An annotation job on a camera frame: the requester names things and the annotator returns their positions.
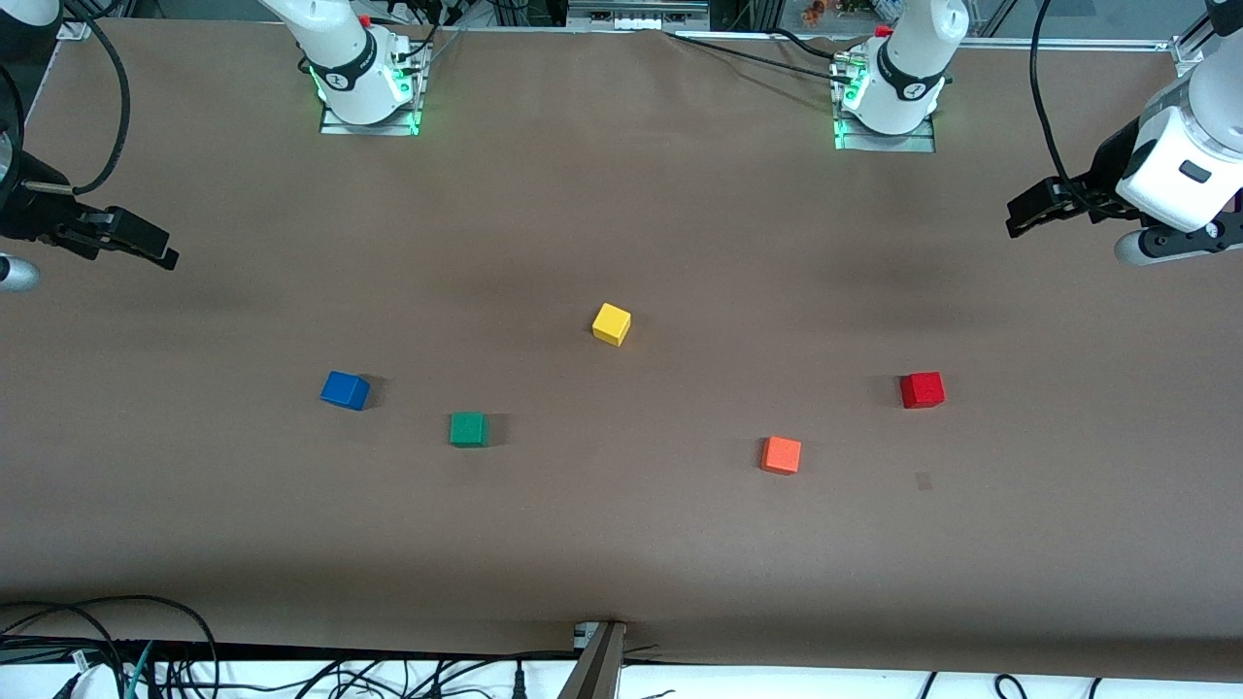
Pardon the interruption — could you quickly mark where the red wooden block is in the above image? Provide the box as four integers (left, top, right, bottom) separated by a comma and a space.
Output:
899, 371, 946, 410

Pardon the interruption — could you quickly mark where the blue wooden block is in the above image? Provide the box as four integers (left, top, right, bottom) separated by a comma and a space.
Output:
319, 370, 372, 412

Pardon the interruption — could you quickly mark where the orange wooden block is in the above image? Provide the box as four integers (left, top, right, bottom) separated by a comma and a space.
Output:
759, 436, 804, 476

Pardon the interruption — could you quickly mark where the yellow wooden block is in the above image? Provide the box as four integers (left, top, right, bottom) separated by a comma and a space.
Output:
591, 302, 633, 348

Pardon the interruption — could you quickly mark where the brown paper table cover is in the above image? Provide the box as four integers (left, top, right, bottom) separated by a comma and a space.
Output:
0, 17, 1243, 681

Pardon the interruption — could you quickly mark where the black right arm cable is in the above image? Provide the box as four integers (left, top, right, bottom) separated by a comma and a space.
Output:
24, 5, 133, 197

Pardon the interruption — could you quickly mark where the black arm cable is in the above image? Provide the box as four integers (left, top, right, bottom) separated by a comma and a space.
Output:
1028, 0, 1098, 211
24, 5, 133, 197

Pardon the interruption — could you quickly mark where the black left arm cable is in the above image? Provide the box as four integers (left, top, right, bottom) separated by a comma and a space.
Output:
1028, 0, 1098, 211

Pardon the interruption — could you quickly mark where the aluminium rail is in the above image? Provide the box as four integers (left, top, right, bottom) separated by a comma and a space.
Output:
971, 35, 1182, 51

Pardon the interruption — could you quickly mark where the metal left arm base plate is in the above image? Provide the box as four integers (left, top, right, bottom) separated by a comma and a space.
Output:
832, 53, 938, 154

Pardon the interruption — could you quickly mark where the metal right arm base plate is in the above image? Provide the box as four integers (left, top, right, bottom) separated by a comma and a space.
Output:
319, 44, 426, 137

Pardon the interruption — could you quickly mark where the green cable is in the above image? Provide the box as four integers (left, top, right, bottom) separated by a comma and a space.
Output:
124, 641, 156, 699

